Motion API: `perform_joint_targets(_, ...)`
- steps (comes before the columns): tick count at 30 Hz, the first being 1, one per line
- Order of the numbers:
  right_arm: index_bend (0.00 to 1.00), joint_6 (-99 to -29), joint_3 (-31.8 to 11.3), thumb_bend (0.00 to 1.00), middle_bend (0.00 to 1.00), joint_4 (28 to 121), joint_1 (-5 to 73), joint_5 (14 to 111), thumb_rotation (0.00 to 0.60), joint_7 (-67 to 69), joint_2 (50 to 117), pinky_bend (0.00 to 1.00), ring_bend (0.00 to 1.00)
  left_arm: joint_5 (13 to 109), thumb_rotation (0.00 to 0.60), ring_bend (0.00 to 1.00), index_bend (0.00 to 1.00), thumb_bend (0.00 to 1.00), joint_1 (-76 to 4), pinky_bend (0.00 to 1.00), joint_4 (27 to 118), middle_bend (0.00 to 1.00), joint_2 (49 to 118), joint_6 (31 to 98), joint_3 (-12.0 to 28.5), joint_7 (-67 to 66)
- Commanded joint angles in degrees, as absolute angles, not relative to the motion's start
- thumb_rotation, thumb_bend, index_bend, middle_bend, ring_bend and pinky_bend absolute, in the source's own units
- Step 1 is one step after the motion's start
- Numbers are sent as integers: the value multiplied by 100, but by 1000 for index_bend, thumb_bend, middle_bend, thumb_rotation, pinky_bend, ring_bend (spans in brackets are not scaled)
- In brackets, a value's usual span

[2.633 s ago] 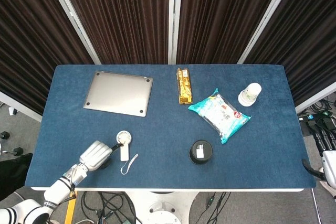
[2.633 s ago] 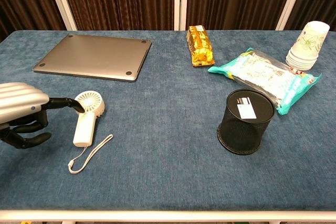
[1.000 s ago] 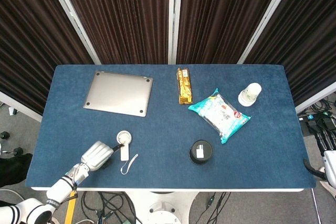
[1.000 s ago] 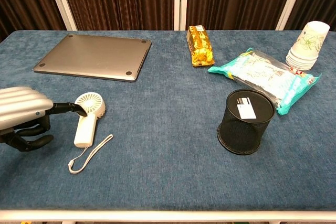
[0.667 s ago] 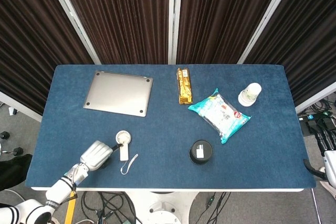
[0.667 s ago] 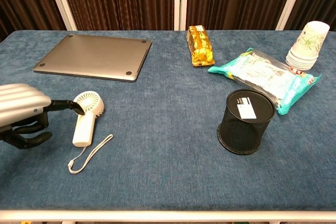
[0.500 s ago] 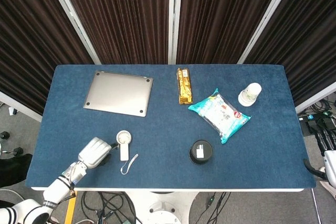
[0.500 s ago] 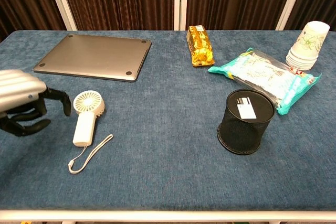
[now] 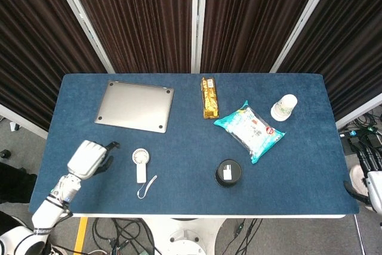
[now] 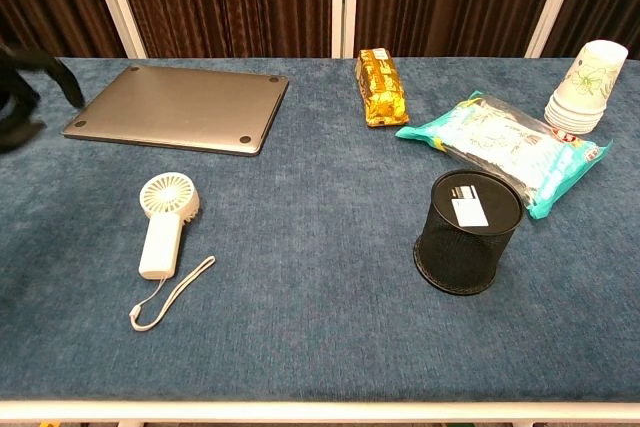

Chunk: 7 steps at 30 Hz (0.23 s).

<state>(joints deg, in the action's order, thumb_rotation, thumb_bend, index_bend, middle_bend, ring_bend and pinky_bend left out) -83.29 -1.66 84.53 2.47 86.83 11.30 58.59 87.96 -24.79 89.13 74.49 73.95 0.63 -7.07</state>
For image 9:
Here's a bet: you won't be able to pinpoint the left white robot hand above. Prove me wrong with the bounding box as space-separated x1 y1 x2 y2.
67 140 121 180

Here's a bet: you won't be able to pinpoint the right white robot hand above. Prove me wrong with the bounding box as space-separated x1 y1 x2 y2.
343 170 382 211

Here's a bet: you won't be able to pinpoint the white handheld fan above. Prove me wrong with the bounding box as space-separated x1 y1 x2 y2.
131 148 150 184

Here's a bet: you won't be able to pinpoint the grey closed laptop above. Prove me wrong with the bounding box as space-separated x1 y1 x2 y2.
94 80 175 134

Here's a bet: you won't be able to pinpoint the black equipment case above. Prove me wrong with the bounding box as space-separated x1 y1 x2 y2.
0 162 38 205

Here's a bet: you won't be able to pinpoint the blue table cloth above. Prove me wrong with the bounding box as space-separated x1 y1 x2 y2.
28 72 360 216

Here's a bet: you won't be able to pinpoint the stacked floral paper cups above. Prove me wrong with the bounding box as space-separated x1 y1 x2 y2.
270 94 298 122

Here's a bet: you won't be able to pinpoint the brown pleated curtain panel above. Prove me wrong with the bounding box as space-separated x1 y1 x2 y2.
64 0 195 74
200 0 326 73
0 0 108 132
277 0 382 121

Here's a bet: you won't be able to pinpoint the teal wet wipes pack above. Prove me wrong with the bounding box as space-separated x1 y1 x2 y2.
213 100 287 165

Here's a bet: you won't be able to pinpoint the gold foil snack package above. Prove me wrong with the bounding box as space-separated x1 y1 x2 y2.
200 76 221 119

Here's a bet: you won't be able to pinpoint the black mesh pen holder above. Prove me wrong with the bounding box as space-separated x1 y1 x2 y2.
214 159 242 188

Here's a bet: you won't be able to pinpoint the black cable tangle with adapters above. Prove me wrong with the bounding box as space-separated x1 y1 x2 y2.
338 108 382 172

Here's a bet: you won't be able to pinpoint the white curved plastic strap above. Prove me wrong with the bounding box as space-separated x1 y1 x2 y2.
136 174 158 199

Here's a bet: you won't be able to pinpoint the white partition base rail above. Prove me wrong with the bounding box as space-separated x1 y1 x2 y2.
335 92 382 130
0 104 48 140

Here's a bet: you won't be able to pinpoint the black floor cable bundle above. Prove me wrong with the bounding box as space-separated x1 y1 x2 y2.
91 217 156 255

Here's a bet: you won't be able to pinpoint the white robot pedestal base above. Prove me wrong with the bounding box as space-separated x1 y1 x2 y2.
143 217 224 255

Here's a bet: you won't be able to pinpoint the white table frame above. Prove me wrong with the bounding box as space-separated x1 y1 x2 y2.
71 213 347 220

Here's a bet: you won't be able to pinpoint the white partition post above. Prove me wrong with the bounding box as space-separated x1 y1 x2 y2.
48 0 116 74
192 0 209 74
269 0 340 73

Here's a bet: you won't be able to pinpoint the black cable with inline box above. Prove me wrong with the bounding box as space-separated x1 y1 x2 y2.
231 218 263 255

